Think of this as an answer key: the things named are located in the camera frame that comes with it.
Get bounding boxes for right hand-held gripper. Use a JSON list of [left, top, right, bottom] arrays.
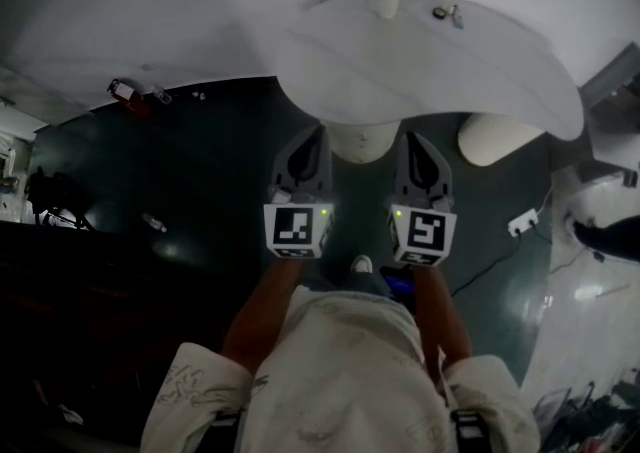
[[385, 132, 458, 268]]

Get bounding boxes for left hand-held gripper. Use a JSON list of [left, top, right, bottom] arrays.
[[263, 124, 335, 260]]

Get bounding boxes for person's right forearm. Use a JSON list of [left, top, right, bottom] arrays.
[[412, 265, 474, 387]]

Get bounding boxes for person's left forearm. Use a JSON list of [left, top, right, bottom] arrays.
[[219, 258, 306, 372]]

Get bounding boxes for white curved desk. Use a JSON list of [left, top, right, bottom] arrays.
[[272, 0, 586, 167]]

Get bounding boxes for white power strip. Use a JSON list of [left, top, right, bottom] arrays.
[[507, 208, 540, 237]]

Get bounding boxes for black device with blue screen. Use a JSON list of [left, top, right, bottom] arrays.
[[379, 264, 416, 315]]

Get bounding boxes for person's dark trousers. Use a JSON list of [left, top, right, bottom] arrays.
[[319, 269, 391, 302]]

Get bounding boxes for grey shelf unit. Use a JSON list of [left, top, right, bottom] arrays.
[[579, 43, 640, 187]]

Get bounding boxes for person's white shirt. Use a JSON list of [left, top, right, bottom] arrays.
[[139, 284, 541, 453]]

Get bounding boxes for black bag with tripod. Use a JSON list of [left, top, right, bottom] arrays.
[[24, 165, 96, 232]]

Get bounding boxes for dark wooden furniture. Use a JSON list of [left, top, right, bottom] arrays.
[[0, 220, 266, 453]]

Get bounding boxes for group of chairs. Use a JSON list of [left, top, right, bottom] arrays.
[[532, 365, 640, 453]]

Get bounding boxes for black cable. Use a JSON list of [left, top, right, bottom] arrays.
[[452, 230, 521, 297]]

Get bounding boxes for white cable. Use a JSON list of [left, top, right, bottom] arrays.
[[535, 184, 556, 216]]

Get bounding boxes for red item by wall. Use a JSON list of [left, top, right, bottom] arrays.
[[107, 78, 151, 115]]

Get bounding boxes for black strap buckle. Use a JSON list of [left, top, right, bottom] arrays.
[[451, 409, 485, 445]]

